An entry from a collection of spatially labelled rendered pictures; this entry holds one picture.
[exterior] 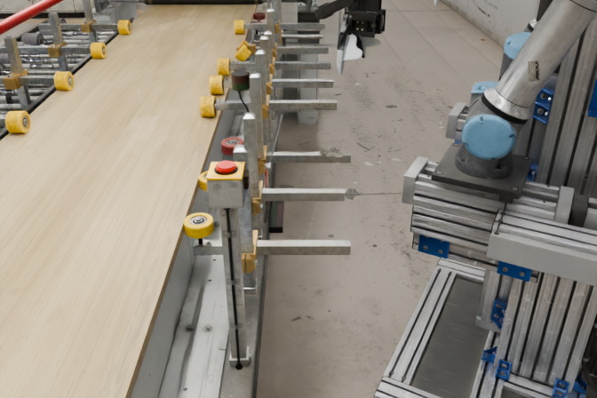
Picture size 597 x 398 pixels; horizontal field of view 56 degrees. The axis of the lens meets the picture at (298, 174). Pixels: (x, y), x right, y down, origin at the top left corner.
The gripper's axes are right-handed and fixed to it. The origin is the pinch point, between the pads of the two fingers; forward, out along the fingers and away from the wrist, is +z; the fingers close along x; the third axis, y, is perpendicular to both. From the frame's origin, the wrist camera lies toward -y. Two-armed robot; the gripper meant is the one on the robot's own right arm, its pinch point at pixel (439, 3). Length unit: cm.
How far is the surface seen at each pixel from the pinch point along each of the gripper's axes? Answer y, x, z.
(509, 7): -31, 447, 89
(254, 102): -42, -62, 24
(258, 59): -53, -40, 18
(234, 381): -5, -134, 62
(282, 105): -48, -33, 37
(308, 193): -17, -73, 46
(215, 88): -83, -26, 38
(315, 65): -58, 18, 37
